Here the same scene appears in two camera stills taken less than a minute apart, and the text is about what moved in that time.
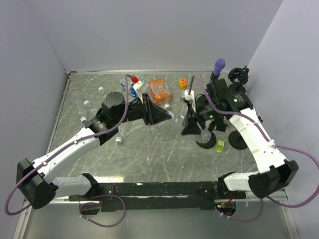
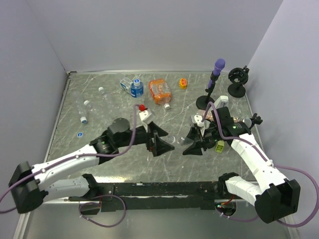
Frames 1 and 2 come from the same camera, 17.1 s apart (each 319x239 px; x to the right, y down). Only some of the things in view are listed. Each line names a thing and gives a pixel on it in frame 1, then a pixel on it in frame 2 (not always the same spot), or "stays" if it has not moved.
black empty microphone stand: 238,76 stays
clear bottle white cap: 103,94 stays
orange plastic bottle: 159,92 stays
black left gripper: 152,113 → 158,146
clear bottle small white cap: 86,102 → 175,140
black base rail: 162,195 stays
